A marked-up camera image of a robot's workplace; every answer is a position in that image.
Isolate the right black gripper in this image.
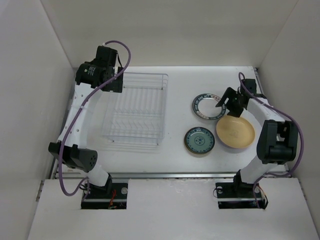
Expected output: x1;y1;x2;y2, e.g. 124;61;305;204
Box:
215;87;244;118

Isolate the green rim white plate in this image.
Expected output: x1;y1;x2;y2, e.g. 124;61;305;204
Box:
191;93;227;121

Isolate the blue floral green plate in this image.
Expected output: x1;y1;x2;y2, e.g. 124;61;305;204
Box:
184;126;216;155

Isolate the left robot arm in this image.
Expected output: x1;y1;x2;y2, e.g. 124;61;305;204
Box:
48;44;127;199

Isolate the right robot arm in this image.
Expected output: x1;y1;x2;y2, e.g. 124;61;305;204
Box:
217;76;300;197

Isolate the white wire dish rack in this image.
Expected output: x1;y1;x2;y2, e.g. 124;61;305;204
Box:
101;72;169;146

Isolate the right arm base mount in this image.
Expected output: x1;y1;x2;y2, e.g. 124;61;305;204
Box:
213;181;269;210

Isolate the aluminium table edge rail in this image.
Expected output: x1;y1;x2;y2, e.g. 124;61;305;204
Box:
51;67;291;180

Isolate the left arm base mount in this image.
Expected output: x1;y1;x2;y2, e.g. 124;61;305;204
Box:
80;182;129;210

